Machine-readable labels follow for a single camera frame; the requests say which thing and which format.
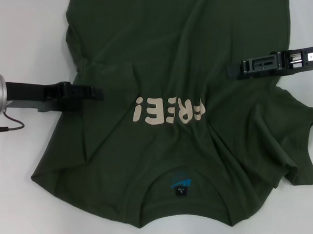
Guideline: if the dark green t-shirt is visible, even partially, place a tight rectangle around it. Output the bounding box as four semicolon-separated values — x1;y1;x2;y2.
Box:
27;0;313;232

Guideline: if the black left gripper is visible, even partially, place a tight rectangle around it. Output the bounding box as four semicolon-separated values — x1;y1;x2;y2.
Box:
5;79;106;107

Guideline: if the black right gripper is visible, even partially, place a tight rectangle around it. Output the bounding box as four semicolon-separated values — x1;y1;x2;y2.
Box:
226;39;313;84

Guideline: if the left arm cable with plug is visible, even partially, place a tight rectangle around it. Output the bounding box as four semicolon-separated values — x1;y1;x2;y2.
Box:
0;110;26;136

